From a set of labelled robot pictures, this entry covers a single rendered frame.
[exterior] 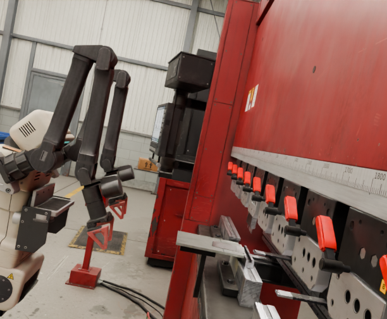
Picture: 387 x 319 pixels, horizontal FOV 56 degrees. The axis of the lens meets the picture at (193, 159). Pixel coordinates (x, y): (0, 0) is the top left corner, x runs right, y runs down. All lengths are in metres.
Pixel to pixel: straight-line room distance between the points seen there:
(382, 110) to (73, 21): 8.76
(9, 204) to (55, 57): 7.68
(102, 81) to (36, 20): 8.15
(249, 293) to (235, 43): 1.57
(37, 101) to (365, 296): 8.73
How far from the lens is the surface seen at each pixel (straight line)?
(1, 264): 1.54
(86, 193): 1.25
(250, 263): 1.42
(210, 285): 1.44
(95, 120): 1.23
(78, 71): 1.25
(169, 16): 8.94
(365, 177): 0.59
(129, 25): 8.92
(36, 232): 1.44
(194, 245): 1.44
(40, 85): 9.04
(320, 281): 0.69
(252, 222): 1.47
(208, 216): 2.37
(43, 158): 1.25
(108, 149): 1.65
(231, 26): 2.43
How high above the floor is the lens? 1.39
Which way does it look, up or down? 3 degrees down
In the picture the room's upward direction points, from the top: 12 degrees clockwise
